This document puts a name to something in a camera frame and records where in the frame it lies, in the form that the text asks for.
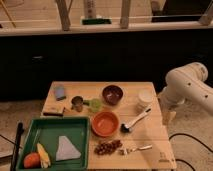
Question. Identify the metal cup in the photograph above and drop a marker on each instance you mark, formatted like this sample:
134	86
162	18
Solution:
77	103

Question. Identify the silver fork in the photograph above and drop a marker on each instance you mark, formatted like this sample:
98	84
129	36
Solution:
127	151

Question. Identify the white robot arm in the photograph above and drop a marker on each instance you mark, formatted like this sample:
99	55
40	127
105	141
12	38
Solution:
186	82

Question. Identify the bunch of brown grapes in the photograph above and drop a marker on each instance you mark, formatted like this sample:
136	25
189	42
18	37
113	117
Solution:
104	148

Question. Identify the black pole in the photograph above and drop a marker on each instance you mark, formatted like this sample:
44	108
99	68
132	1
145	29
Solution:
17	146

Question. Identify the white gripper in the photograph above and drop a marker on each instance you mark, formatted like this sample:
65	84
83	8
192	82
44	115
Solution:
167	114

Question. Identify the orange bowl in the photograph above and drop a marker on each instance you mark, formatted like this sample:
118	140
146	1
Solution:
104	124

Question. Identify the orange tomato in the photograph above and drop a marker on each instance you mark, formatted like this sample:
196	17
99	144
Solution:
32	160

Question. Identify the white cup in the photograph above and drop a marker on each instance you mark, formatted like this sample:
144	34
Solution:
145	98

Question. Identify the green plastic tray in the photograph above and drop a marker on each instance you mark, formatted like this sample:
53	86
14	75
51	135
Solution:
47	131

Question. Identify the brown wooden block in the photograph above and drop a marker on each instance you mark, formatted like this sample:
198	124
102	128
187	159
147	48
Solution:
53	111

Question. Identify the green measuring cup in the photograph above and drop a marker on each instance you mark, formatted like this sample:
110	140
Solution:
93	104

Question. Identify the green box on shelf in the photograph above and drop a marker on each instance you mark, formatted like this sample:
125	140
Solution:
96	21

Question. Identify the grey cloth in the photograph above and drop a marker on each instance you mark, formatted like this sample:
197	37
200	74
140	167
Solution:
66	150

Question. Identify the purple bowl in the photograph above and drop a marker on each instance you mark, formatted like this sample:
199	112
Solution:
112	94

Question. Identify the yellow corn cob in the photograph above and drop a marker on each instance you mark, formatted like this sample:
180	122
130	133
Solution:
44	157

